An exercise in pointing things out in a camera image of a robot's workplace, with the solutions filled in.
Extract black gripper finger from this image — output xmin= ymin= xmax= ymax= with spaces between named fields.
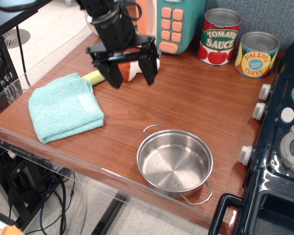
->
xmin=98 ymin=64 xmax=123 ymax=89
xmin=138 ymin=54 xmax=159 ymax=85

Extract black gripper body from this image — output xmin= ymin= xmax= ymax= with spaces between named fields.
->
xmin=85 ymin=4 xmax=159 ymax=67

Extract brown white plush mushroom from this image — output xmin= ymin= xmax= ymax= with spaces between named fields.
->
xmin=117 ymin=57 xmax=161 ymax=82

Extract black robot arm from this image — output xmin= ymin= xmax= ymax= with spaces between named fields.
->
xmin=78 ymin=0 xmax=160 ymax=88

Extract white stove knob top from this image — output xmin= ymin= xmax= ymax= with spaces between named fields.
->
xmin=259 ymin=84 xmax=271 ymax=101

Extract white stove knob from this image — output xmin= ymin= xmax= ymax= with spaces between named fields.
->
xmin=259 ymin=84 xmax=271 ymax=101
xmin=239 ymin=146 xmax=253 ymax=166
xmin=252 ymin=103 xmax=266 ymax=121

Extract yellow green plush corn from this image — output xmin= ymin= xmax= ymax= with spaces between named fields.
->
xmin=82 ymin=70 xmax=105 ymax=86

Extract teal toy microwave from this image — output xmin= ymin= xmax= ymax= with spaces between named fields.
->
xmin=84 ymin=0 xmax=206 ymax=55

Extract light blue folded towel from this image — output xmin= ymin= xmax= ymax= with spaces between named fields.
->
xmin=28 ymin=73 xmax=104 ymax=144

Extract tomato sauce can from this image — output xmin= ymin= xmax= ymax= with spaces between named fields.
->
xmin=198 ymin=8 xmax=242 ymax=66

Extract stainless steel pot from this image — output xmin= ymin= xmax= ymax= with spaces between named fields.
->
xmin=137 ymin=126 xmax=213 ymax=206

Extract pineapple slices can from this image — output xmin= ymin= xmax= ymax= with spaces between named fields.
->
xmin=235 ymin=31 xmax=280 ymax=78

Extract white stove knob middle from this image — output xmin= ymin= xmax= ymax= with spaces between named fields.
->
xmin=252 ymin=103 xmax=266 ymax=121

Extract white stove knob bottom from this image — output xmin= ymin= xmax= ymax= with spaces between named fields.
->
xmin=239 ymin=146 xmax=253 ymax=166

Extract dark blue toy stove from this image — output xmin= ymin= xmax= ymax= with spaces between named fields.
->
xmin=209 ymin=43 xmax=294 ymax=235

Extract black braided cable bundle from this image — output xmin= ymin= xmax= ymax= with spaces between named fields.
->
xmin=0 ymin=0 xmax=45 ymax=13

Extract black desk frame left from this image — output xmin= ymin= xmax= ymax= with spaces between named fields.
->
xmin=0 ymin=36 xmax=22 ymax=97

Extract floor cables under table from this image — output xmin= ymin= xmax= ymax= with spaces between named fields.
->
xmin=24 ymin=168 xmax=76 ymax=235

